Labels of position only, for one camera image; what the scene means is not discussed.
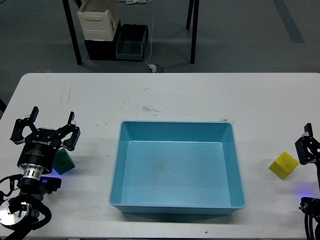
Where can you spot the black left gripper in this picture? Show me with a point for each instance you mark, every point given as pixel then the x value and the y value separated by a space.
pixel 42 145

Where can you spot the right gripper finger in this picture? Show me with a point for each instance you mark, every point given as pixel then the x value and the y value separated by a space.
pixel 307 147

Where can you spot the yellow block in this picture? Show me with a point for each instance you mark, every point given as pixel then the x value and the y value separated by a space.
pixel 283 165

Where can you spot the green block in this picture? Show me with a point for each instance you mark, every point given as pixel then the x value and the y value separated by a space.
pixel 63 162

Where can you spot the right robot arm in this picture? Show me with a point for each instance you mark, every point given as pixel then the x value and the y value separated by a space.
pixel 310 206

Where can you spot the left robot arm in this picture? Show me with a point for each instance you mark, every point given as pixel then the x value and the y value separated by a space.
pixel 22 209

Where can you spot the black box under crate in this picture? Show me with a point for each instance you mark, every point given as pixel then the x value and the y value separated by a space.
pixel 103 50

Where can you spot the blue plastic tray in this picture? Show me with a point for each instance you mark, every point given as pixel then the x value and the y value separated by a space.
pixel 169 167

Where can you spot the dark grey storage bin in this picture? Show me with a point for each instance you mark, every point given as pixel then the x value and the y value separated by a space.
pixel 131 42

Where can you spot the white power adapter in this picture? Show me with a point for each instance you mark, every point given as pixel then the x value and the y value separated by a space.
pixel 152 68

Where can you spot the cream plastic crate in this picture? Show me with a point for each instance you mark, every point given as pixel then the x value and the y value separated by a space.
pixel 99 19

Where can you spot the black table leg left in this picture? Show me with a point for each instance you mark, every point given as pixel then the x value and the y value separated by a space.
pixel 72 32

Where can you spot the black table leg right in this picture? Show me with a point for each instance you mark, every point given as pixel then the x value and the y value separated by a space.
pixel 194 23

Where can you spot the black slanted table leg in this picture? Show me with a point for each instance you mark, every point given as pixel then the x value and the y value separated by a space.
pixel 189 14

